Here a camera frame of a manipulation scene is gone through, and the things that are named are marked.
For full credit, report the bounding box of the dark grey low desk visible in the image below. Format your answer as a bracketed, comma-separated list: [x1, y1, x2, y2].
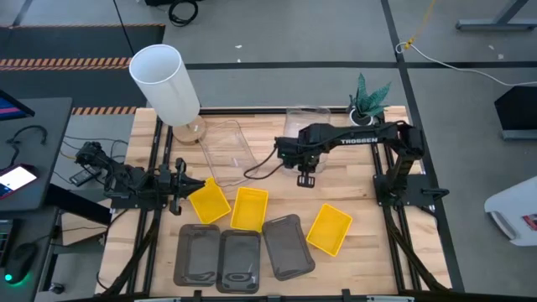
[0, 205, 60, 302]

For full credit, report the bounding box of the smartphone with lit screen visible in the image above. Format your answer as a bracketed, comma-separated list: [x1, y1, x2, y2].
[0, 163, 39, 200]

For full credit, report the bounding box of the white floor cable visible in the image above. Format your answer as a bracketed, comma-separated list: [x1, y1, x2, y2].
[394, 40, 537, 87]

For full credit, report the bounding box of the black frame beam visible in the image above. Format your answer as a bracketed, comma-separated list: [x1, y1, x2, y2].
[62, 288, 537, 302]

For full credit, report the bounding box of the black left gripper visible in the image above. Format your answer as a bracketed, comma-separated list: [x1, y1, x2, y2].
[158, 158, 207, 216]

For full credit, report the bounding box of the yellow floor cable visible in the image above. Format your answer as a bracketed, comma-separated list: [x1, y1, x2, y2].
[404, 0, 438, 50]

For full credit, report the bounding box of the light wooden board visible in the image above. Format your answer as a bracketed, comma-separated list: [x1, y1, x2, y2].
[60, 199, 113, 247]

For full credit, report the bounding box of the black power adapter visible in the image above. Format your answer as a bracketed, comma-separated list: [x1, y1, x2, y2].
[69, 166, 102, 188]

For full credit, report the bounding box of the black box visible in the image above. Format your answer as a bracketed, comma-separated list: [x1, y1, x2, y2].
[493, 86, 537, 142]

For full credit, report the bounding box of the clear plastic basket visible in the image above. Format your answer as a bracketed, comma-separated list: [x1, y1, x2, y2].
[196, 119, 260, 189]
[283, 106, 332, 175]

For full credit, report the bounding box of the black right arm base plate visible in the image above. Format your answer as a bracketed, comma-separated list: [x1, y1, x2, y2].
[373, 174, 451, 207]

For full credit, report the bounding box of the smoky grey plastic basket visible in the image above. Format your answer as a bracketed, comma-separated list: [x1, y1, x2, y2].
[173, 223, 222, 288]
[261, 213, 316, 282]
[216, 229, 262, 294]

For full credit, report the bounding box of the white plastic object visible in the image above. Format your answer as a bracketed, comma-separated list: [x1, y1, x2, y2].
[484, 175, 537, 247]

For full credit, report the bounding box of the white shade wooden base lamp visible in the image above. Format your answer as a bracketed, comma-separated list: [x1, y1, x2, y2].
[128, 44, 207, 146]

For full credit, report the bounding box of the yellow plastic basket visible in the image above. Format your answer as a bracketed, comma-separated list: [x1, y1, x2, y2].
[305, 203, 353, 258]
[187, 176, 232, 225]
[229, 186, 269, 233]

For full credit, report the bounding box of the black desk foot bar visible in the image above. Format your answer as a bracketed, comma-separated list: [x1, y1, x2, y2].
[44, 183, 113, 227]

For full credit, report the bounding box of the black computer mouse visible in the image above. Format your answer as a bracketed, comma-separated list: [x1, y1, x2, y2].
[3, 242, 39, 285]

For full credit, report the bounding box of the computer monitor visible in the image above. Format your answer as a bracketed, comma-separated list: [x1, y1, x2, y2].
[0, 89, 36, 122]

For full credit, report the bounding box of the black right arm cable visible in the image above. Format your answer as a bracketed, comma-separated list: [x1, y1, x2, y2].
[243, 145, 281, 181]

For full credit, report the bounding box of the black keyboard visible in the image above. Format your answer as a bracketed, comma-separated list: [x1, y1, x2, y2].
[0, 220, 14, 268]

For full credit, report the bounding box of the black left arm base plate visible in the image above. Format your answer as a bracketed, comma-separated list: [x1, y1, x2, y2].
[104, 190, 169, 211]

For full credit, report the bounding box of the grey metal table leg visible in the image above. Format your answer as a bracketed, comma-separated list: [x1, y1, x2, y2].
[456, 0, 537, 32]

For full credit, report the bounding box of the green plant in white pot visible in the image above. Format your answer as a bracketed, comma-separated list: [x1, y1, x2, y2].
[346, 73, 393, 127]

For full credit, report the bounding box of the coiled black cable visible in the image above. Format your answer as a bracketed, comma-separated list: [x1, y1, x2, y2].
[167, 0, 200, 28]

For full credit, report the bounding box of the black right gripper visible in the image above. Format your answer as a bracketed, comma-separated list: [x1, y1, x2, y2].
[274, 136, 331, 189]

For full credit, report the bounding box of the black cable on desk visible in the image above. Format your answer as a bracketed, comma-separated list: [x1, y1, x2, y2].
[4, 124, 49, 169]

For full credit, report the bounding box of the black floor mat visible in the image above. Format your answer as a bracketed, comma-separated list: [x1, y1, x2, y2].
[0, 23, 167, 109]

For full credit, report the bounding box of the black aluminium frame rail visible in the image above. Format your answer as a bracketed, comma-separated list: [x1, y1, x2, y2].
[368, 119, 406, 291]
[380, 115, 423, 291]
[142, 123, 174, 294]
[125, 117, 164, 294]

